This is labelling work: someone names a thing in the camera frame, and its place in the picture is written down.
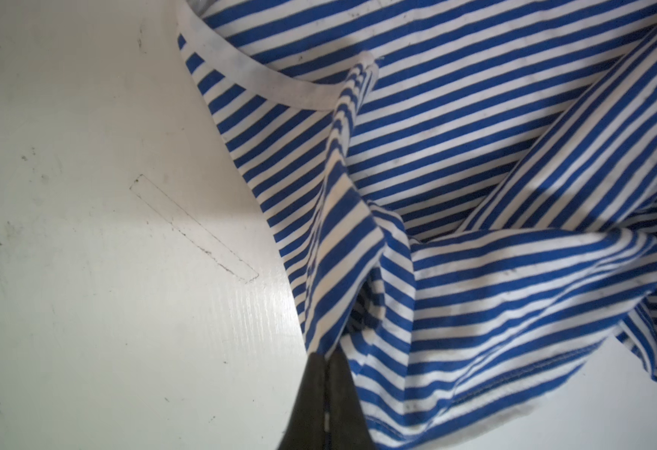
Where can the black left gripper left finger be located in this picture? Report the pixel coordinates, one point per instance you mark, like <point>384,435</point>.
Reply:
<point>305,429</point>

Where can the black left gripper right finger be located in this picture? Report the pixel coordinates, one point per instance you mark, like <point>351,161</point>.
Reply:
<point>347,425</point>

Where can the blue white striped tank top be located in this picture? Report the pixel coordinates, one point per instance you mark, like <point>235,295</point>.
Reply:
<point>463,193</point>

